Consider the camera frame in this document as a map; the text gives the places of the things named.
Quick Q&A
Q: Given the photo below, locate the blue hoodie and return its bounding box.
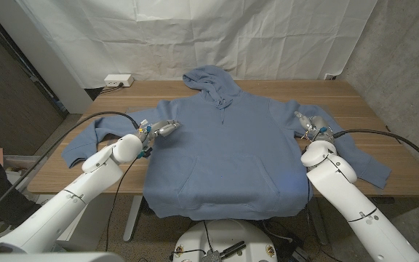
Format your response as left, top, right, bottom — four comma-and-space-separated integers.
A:
61, 64, 393, 221

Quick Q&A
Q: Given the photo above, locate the white creased backdrop sheet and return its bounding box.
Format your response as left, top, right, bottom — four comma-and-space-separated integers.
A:
15, 0, 378, 90

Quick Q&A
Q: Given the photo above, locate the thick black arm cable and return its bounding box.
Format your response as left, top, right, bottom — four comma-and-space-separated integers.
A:
332, 129, 419, 181
0, 111, 140, 227

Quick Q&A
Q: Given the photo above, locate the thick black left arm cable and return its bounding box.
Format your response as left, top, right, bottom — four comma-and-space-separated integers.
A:
0, 111, 140, 227

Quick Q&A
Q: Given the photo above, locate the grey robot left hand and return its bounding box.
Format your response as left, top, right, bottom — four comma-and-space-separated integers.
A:
138, 119, 182, 145

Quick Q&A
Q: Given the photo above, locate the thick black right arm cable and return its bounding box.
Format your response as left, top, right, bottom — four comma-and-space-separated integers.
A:
332, 129, 419, 181

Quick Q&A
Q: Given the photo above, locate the black antenna pair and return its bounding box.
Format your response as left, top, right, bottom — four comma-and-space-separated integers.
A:
219, 240, 247, 260

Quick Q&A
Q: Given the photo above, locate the black power strip cord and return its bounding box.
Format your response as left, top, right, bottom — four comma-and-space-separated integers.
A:
98, 82, 124, 95

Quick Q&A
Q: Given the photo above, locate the clear plastic storage bin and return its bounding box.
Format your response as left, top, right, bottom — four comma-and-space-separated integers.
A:
4, 155, 49, 194

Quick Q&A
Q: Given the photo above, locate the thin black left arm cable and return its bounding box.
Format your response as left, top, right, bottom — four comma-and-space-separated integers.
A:
105, 156, 140, 252

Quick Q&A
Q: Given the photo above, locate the white robot torso base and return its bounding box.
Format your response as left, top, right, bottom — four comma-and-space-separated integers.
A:
172, 218, 279, 262

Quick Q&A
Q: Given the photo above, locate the grey table leg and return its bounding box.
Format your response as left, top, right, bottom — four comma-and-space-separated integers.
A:
309, 198, 329, 245
122, 195, 144, 243

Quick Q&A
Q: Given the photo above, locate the white power strip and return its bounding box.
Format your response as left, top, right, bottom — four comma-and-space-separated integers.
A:
103, 74, 135, 88

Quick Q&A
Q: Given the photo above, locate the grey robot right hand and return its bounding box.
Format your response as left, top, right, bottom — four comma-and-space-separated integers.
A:
293, 111, 336, 143

